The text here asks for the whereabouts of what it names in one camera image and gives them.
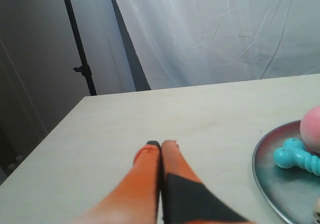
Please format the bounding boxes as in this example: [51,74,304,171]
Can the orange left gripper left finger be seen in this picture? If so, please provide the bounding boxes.
[72,141,162,223]

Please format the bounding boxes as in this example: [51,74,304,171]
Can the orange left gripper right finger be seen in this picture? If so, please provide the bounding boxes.
[161,140,252,223]

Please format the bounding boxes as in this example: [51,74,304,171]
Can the round metal plate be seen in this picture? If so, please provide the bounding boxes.
[252,120,320,223]

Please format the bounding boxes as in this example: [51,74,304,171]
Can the turquoise rubber bone toy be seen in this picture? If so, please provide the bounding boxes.
[273,138,320,176]

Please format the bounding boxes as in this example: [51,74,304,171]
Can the pink toy peach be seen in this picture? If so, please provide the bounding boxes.
[300,106,320,153]

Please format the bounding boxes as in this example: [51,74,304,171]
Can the black backdrop stand pole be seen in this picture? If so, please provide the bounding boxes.
[63,0,97,96]

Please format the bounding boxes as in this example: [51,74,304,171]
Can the white backdrop cloth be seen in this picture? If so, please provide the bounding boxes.
[72,0,320,89]

